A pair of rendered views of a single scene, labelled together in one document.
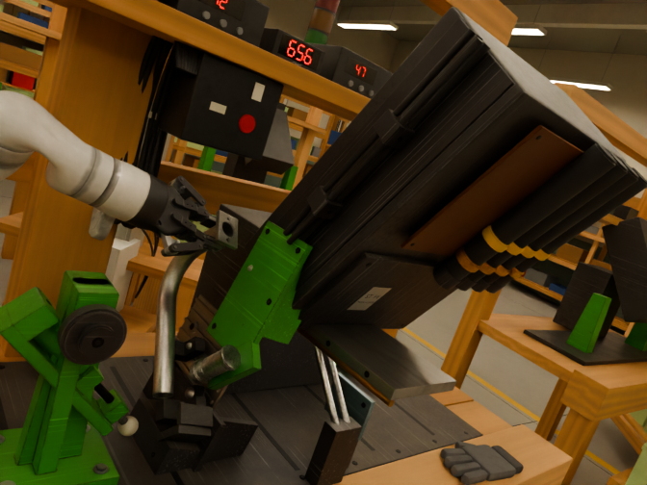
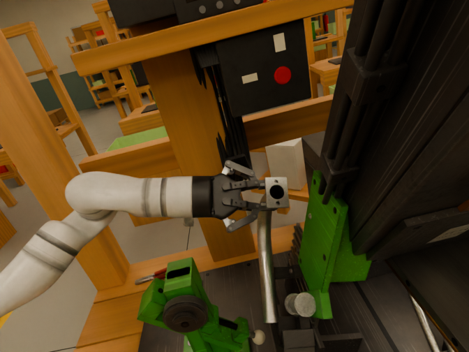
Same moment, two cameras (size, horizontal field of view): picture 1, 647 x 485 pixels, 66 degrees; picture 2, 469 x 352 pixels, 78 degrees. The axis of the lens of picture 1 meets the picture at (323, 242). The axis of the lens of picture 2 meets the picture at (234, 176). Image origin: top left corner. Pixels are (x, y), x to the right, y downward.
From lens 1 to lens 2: 0.44 m
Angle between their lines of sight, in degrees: 45
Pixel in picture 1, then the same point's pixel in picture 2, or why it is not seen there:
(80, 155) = (132, 196)
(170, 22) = (174, 40)
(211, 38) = (211, 29)
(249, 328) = (317, 276)
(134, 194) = (181, 204)
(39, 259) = not seen: hidden behind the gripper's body
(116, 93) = (190, 99)
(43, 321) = (155, 309)
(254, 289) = (315, 239)
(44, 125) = (100, 191)
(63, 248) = not seen: hidden behind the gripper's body
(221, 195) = (312, 119)
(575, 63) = not seen: outside the picture
